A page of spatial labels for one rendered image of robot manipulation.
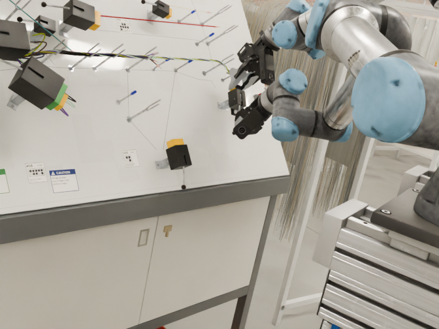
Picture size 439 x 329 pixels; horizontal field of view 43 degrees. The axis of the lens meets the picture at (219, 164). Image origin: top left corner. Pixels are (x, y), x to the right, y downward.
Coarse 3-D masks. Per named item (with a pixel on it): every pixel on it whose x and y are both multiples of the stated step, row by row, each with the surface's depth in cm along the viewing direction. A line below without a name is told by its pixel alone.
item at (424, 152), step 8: (392, 0) 433; (424, 0) 413; (400, 8) 459; (408, 8) 453; (416, 8) 417; (424, 8) 412; (432, 8) 406; (432, 16) 466; (392, 144) 437; (400, 144) 435; (416, 152) 420; (424, 152) 423; (432, 152) 431; (432, 160) 407; (432, 168) 407
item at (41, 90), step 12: (0, 60) 121; (36, 60) 123; (24, 72) 120; (36, 72) 123; (48, 72) 124; (12, 84) 122; (24, 84) 121; (36, 84) 121; (48, 84) 123; (60, 84) 126; (12, 96) 132; (24, 96) 124; (36, 96) 124; (48, 96) 123; (12, 108) 131
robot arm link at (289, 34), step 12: (372, 0) 139; (384, 0) 140; (276, 24) 153; (288, 24) 151; (300, 24) 151; (276, 36) 153; (288, 36) 151; (300, 36) 152; (288, 48) 155; (300, 48) 159
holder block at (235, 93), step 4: (236, 88) 180; (228, 92) 183; (232, 92) 181; (236, 92) 180; (240, 92) 181; (244, 92) 183; (228, 96) 182; (232, 96) 181; (236, 96) 179; (244, 96) 182; (232, 100) 181; (236, 100) 179; (240, 100) 180; (244, 100) 181; (232, 104) 180; (236, 104) 179; (240, 104) 180; (244, 104) 181; (236, 108) 182; (240, 108) 183
